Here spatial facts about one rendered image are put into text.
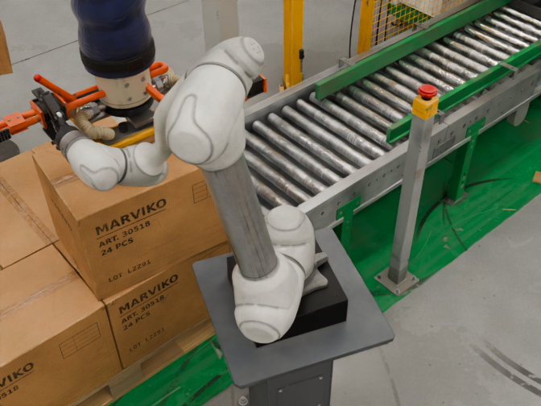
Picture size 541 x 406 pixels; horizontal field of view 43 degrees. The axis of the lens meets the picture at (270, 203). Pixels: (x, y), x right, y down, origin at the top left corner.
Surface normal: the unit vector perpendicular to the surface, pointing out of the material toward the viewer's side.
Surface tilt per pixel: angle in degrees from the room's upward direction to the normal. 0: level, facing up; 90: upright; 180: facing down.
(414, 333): 0
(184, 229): 90
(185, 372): 0
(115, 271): 90
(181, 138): 88
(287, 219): 3
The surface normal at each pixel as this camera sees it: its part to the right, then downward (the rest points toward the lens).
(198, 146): -0.33, 0.63
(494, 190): -0.01, -0.73
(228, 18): 0.63, 0.49
